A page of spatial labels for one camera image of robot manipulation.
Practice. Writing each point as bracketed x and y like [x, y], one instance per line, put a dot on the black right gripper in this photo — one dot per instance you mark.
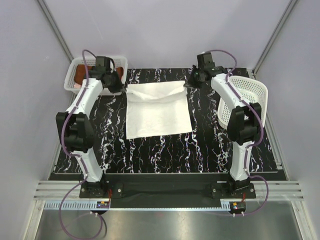
[190, 82]

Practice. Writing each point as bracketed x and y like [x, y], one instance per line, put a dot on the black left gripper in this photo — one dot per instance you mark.
[119, 86]

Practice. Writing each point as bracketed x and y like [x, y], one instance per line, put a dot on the brown towel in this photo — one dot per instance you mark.
[80, 73]

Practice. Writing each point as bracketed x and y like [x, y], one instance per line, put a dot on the pink towel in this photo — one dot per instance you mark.
[77, 86]

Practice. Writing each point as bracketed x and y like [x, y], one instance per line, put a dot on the white towel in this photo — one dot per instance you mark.
[157, 109]

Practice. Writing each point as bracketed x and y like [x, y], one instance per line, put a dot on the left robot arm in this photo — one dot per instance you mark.
[76, 133]

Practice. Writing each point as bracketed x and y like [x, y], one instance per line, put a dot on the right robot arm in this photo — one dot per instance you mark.
[244, 128]

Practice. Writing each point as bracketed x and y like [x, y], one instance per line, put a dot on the white rectangular mesh basket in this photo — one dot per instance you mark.
[69, 82]

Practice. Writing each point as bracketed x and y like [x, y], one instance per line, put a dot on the white oval laundry basket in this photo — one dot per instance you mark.
[252, 91]

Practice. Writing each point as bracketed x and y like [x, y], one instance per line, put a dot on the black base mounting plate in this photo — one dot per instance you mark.
[213, 185]

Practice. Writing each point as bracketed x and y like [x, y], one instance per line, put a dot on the left connector board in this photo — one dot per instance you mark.
[104, 204]

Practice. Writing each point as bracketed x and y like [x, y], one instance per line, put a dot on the connector board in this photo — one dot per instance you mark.
[238, 205]
[104, 204]

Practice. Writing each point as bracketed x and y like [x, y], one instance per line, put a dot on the right connector board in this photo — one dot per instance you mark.
[238, 205]

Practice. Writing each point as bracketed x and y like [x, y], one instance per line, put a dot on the aluminium frame rail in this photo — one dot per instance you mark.
[276, 190]

